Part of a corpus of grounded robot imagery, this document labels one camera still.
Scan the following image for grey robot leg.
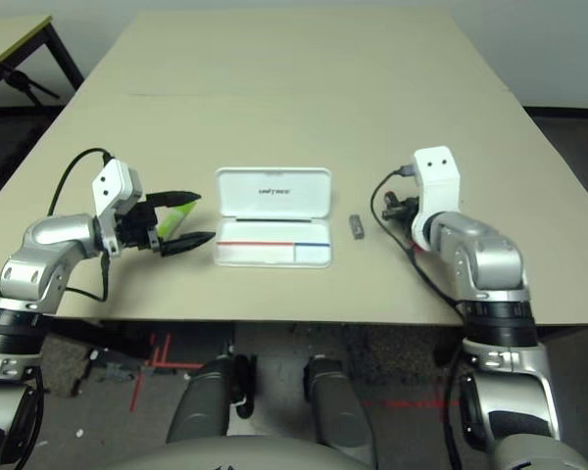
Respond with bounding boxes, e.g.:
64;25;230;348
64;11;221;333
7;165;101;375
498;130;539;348
303;355;376;466
166;354;254;445

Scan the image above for red floor tape cross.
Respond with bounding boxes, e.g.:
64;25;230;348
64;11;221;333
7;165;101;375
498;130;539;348
362;396;462;422

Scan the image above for grey robot right leg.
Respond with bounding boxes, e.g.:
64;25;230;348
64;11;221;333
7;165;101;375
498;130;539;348
303;355;376;466

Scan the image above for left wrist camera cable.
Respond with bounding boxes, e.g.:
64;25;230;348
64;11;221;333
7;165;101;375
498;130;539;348
48;149;112;303

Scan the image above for black tripod stand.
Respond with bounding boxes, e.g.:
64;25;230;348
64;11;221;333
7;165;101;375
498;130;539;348
0;48;60;107

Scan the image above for green highlighter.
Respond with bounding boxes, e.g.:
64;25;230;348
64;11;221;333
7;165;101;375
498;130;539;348
157;203;198;240

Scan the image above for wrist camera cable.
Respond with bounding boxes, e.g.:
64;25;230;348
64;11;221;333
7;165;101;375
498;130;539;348
369;165;466;470
48;149;112;303

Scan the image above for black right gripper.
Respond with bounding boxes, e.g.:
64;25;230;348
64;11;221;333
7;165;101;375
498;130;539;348
381;193;420;222

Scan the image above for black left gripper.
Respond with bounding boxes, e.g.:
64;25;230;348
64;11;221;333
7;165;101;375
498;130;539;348
113;190;216;259

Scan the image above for beige side table black frame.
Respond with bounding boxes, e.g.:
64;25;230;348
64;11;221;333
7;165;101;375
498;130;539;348
0;14;84;99

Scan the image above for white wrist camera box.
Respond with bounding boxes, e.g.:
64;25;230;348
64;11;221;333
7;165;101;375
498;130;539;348
91;159;143;259
410;145;463;251

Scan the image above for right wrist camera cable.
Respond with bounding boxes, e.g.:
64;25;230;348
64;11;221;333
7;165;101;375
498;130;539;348
369;165;466;470

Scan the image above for grey robot left leg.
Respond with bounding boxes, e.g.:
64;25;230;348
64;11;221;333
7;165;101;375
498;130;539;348
166;354;254;445

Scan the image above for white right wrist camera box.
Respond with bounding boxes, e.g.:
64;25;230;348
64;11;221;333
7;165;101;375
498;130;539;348
410;145;463;251

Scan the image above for grey robot torso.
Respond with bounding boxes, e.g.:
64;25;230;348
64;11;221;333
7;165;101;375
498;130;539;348
126;435;368;470

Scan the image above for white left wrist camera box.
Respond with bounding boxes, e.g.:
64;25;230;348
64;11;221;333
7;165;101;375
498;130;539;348
91;159;143;259

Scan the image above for white hinged pencil case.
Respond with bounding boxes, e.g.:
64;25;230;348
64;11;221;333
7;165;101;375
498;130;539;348
214;166;333;269

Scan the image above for red floor tape lines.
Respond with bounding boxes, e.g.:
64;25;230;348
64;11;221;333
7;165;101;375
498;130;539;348
129;333;205;412

